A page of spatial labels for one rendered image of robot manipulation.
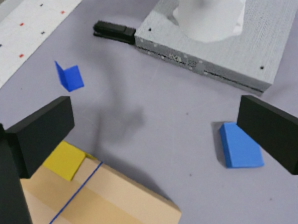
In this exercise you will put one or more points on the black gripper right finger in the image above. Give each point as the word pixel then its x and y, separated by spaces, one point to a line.
pixel 273 129

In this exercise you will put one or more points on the blue l-shaped angle piece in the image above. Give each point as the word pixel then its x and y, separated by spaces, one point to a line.
pixel 70 78

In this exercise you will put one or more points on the blue block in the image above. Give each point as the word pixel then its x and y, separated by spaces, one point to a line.
pixel 240 150

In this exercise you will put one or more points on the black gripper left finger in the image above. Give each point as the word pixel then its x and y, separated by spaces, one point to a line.
pixel 24 147

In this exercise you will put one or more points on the tan cardboard box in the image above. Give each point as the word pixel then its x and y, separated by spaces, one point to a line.
pixel 108 197

